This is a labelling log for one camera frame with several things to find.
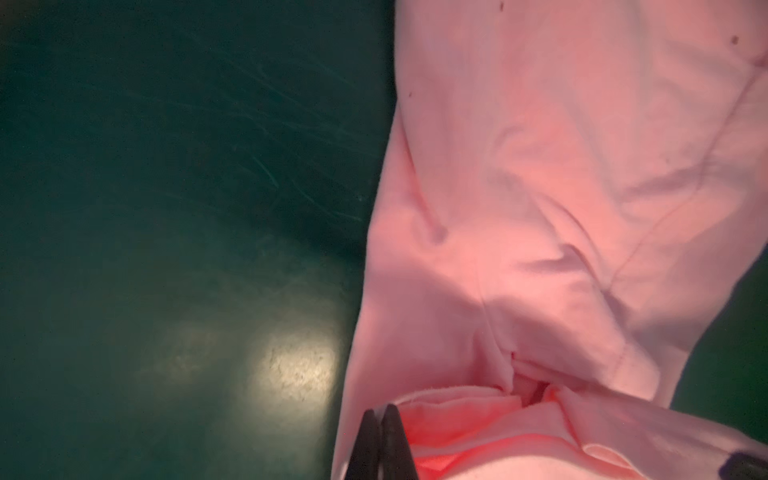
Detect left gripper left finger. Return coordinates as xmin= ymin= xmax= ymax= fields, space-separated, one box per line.
xmin=344 ymin=409 xmax=381 ymax=480

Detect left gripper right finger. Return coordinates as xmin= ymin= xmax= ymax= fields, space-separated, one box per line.
xmin=379 ymin=404 xmax=419 ymax=480

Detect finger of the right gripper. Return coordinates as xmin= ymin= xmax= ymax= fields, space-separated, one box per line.
xmin=718 ymin=452 xmax=768 ymax=480

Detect pink t-shirt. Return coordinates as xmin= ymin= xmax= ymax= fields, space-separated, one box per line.
xmin=332 ymin=1 xmax=767 ymax=479

